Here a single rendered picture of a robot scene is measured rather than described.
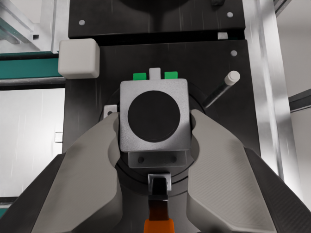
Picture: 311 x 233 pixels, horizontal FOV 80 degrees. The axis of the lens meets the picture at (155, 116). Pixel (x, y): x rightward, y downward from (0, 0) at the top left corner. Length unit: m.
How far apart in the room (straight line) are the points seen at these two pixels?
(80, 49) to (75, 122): 0.09
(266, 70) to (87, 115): 0.24
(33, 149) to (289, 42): 0.49
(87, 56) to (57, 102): 0.11
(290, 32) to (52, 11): 0.42
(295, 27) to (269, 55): 0.19
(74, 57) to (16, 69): 0.12
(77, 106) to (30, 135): 0.12
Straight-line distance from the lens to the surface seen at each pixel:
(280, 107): 0.29
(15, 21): 0.32
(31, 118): 0.35
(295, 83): 0.43
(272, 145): 0.27
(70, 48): 0.26
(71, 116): 0.26
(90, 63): 0.25
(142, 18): 0.29
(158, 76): 0.17
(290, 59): 0.45
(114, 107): 0.20
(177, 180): 0.21
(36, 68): 0.33
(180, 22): 0.28
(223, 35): 0.29
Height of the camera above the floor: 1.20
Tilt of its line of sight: 80 degrees down
